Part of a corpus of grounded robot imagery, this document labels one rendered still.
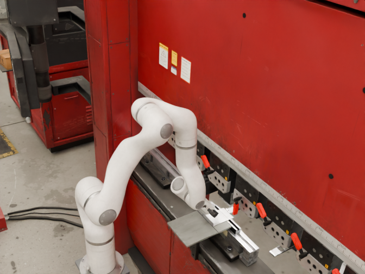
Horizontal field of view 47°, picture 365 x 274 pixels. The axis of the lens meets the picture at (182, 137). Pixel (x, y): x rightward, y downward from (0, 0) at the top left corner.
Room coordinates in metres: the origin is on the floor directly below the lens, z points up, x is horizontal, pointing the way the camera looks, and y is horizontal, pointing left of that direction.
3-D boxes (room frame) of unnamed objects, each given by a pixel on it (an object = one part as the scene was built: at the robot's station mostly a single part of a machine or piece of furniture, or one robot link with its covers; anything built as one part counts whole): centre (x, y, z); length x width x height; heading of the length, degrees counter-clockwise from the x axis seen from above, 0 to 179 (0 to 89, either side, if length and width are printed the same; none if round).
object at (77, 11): (2.55, 0.73, 1.66); 0.40 x 0.24 x 0.07; 34
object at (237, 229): (1.61, -0.24, 0.98); 0.20 x 0.03 x 0.03; 34
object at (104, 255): (1.25, 0.32, 1.09); 0.19 x 0.19 x 0.18
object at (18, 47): (2.30, 0.96, 1.42); 0.45 x 0.12 x 0.36; 25
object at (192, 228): (1.54, -0.11, 1.00); 0.26 x 0.18 x 0.01; 124
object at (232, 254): (1.56, -0.20, 0.89); 0.30 x 0.05 x 0.03; 34
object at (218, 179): (1.65, -0.21, 1.26); 0.15 x 0.09 x 0.17; 34
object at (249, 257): (1.58, -0.26, 0.92); 0.39 x 0.06 x 0.10; 34
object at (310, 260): (1.15, -0.55, 1.26); 0.15 x 0.09 x 0.17; 34
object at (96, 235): (1.28, 0.34, 1.30); 0.19 x 0.12 x 0.24; 34
